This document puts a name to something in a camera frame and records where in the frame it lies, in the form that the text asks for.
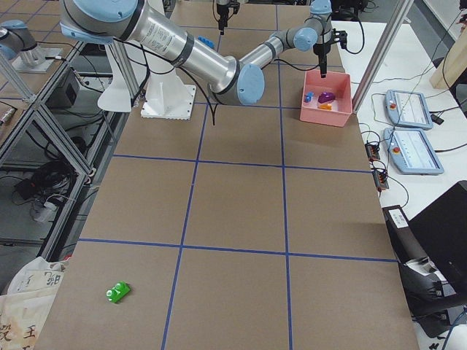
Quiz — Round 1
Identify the long blue four-stud block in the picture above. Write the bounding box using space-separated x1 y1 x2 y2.
197 36 215 50

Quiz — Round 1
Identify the white tote bag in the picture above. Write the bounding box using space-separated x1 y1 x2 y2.
1 257 69 349

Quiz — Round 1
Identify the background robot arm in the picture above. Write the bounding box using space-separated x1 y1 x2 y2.
1 20 63 74

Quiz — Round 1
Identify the upper teach pendant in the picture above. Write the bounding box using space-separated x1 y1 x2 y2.
385 90 433 130

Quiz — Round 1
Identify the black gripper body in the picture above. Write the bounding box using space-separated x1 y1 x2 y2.
215 0 234 20
314 42 331 63

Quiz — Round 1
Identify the lower teach pendant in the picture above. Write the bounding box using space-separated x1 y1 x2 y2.
383 128 444 175

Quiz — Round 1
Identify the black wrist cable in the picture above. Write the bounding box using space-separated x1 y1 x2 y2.
273 20 366 72

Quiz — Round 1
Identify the pink plastic box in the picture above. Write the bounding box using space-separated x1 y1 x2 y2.
300 70 352 127

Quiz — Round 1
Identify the green block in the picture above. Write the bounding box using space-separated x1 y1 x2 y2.
106 281 131 303

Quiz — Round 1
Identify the orange block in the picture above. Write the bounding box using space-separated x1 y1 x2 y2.
318 104 332 110

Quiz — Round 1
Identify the aluminium frame post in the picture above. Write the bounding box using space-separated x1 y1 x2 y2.
352 0 414 114

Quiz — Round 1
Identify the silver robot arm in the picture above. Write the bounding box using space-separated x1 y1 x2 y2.
60 1 333 105

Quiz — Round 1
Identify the aluminium frame rack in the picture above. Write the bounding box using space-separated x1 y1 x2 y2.
1 41 127 258

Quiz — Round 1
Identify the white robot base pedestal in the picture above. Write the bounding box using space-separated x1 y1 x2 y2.
98 41 196 120

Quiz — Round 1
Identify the grey usb hub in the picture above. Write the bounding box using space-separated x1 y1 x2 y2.
365 142 380 161

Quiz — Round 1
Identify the purple block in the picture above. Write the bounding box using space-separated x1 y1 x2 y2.
318 91 336 104

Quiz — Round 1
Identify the small blue block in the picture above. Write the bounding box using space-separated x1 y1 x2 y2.
304 92 314 103

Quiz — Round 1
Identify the teach pendant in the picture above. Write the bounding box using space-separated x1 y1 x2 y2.
383 128 444 175
385 90 433 130

